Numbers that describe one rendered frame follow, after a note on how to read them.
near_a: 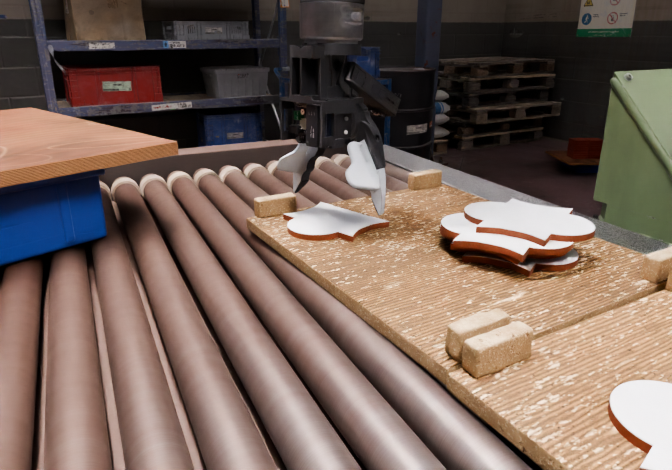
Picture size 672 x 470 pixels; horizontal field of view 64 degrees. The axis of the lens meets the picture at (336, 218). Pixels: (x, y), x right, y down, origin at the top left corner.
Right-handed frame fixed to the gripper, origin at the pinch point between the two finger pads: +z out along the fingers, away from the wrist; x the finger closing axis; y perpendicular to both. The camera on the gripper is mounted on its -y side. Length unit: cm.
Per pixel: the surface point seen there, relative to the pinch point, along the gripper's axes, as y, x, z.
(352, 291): 13.5, 14.1, 3.6
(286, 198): 2.1, -8.0, 0.6
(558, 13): -565, -197, -63
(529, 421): 19.7, 35.1, 4.1
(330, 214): -0.4, -1.9, 2.0
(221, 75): -218, -326, 2
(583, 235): -6.6, 28.8, -1.2
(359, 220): -1.2, 2.6, 2.0
